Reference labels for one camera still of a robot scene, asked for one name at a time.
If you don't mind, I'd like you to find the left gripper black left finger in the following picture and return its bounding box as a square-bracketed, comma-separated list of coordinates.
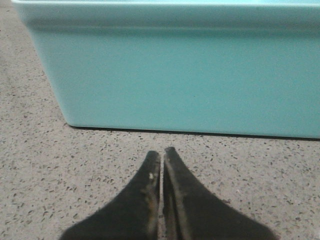
[60, 150, 161, 240]

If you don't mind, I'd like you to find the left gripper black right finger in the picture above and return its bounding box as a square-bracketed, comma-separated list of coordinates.
[163, 147, 277, 240]

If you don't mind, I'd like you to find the light blue plastic box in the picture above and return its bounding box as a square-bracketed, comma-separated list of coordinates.
[13, 0, 320, 139]

